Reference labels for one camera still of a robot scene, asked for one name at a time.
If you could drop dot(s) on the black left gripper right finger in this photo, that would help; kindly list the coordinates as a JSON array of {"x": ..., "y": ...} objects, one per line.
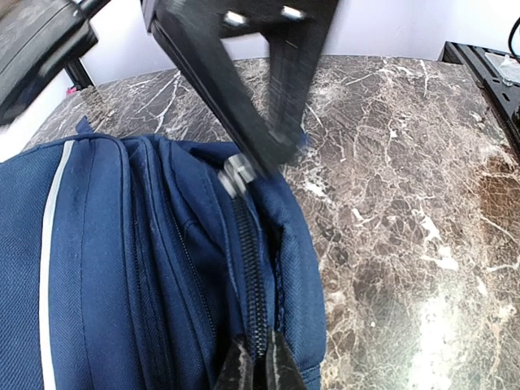
[{"x": 281, "y": 370}]

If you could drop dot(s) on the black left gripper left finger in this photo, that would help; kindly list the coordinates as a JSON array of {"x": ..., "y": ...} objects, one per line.
[{"x": 238, "y": 369}]

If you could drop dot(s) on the navy blue backpack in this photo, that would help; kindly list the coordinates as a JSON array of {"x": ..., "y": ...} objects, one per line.
[{"x": 133, "y": 263}]

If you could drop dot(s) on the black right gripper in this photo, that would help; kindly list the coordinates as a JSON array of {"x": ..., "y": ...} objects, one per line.
[{"x": 190, "y": 31}]

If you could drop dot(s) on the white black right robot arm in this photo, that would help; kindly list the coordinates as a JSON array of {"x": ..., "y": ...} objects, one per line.
[{"x": 40, "y": 38}]

